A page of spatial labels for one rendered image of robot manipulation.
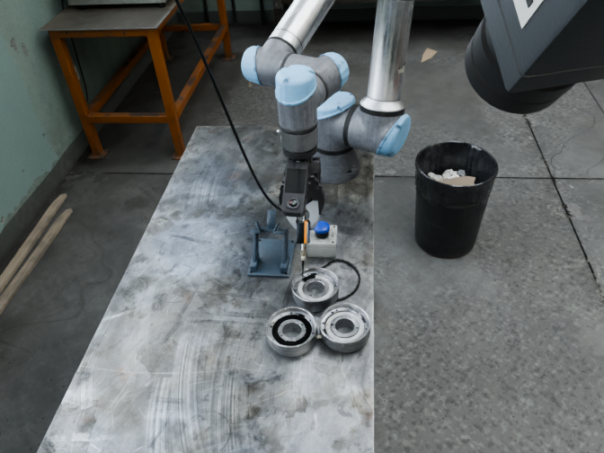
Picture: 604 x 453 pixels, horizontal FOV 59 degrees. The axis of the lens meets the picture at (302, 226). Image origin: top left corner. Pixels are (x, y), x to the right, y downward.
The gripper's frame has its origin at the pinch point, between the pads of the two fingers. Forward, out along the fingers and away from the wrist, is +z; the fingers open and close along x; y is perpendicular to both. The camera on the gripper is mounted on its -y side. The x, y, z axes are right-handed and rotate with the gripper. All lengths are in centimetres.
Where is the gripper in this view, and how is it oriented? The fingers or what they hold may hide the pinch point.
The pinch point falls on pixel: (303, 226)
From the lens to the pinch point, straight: 118.7
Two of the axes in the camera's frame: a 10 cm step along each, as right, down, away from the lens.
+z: 0.6, 7.6, 6.5
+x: -9.9, -0.4, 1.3
